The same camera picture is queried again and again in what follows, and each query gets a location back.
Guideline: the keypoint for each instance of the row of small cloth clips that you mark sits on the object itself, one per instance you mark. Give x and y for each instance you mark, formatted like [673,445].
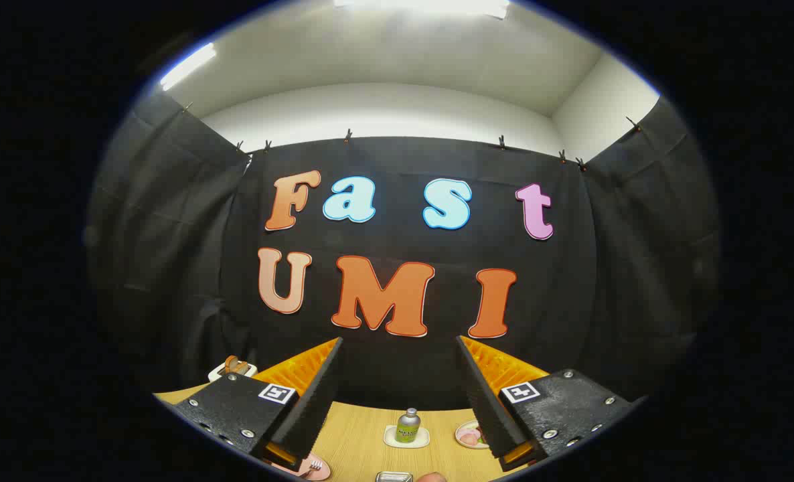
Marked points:
[348,136]

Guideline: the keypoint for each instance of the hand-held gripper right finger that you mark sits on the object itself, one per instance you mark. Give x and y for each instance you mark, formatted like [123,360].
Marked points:
[484,402]

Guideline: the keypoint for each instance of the white square coaster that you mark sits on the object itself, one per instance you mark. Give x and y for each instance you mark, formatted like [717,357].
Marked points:
[390,439]

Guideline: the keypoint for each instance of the white oval plate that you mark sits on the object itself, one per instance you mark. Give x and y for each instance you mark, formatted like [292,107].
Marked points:
[459,432]

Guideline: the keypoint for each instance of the toasted bread slice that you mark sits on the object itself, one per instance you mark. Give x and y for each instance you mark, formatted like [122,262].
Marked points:
[233,365]

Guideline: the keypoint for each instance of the white toaster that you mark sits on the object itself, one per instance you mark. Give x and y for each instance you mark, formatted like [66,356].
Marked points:
[219,372]

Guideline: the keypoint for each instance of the pink ham slices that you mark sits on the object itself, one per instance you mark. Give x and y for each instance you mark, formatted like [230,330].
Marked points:
[470,438]

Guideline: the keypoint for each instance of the ceiling light tube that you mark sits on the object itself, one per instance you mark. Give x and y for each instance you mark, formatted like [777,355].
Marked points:
[424,5]

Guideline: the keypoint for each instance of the pink round plate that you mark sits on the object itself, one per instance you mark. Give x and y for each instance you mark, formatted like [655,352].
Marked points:
[322,472]

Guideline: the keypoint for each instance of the green soda bottle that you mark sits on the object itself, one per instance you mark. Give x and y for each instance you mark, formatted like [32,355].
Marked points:
[408,428]

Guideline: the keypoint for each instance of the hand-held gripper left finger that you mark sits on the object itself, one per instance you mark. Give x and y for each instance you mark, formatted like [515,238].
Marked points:
[316,408]

